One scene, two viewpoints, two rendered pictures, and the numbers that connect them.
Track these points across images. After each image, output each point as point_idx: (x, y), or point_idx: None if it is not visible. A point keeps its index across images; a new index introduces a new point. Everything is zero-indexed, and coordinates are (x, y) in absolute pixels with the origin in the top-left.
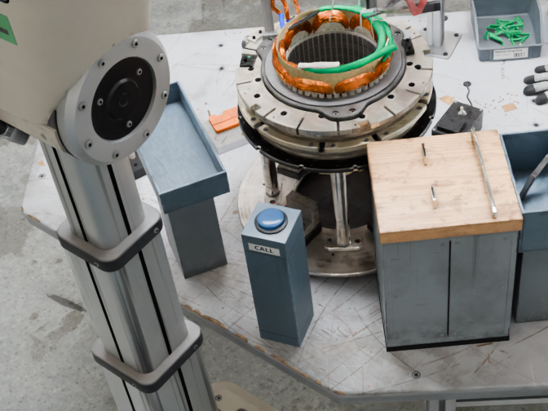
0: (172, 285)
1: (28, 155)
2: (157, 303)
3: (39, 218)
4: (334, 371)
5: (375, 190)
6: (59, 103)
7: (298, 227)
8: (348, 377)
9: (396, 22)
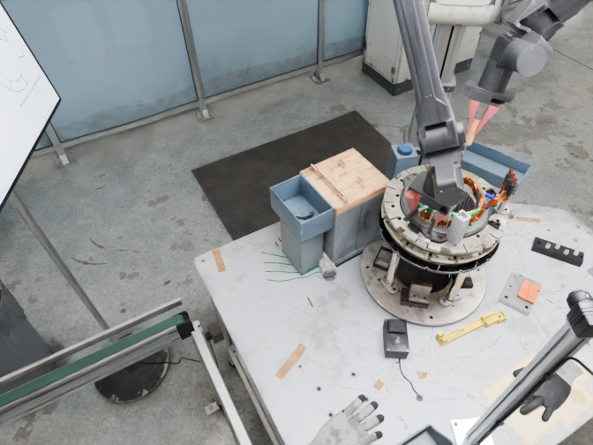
0: (415, 116)
1: None
2: (414, 112)
3: (547, 207)
4: None
5: (369, 162)
6: None
7: (394, 161)
8: None
9: (438, 246)
